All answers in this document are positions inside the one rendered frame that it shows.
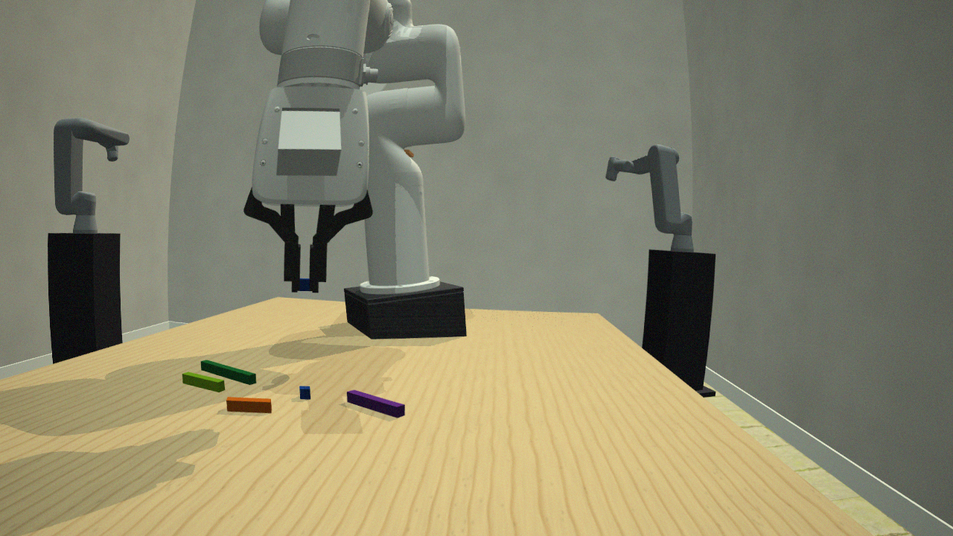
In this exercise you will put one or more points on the purple rod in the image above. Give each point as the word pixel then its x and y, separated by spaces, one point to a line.
pixel 377 404

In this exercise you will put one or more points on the lime green rod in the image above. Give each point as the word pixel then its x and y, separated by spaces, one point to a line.
pixel 204 382

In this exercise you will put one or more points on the orange rod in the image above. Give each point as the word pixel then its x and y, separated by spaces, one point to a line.
pixel 259 405

